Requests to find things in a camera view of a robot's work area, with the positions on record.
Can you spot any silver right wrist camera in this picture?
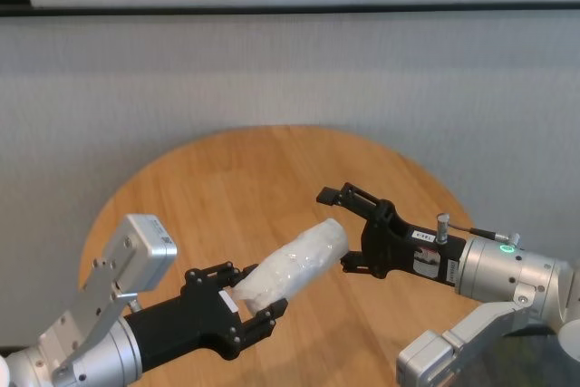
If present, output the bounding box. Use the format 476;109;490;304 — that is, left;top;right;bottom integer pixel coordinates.
395;286;537;387

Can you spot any grey cable with metal plugs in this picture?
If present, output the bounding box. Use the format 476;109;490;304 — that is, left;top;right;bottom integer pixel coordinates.
434;213;523;246

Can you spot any dark glossy robot chest panel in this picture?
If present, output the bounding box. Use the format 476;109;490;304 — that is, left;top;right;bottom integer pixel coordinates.
457;331;580;387

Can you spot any white plastic-wrapped sandbag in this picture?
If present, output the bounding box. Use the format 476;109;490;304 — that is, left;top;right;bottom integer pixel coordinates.
232;218;348;316

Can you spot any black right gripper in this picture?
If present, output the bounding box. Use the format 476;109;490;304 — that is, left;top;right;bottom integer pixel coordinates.
315;182;469;289

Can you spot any black horizontal wall rail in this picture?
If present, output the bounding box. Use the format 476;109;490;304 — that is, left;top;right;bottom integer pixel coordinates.
0;3;580;17

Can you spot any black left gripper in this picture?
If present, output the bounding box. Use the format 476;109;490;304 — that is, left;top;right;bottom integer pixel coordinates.
122;260;290;373

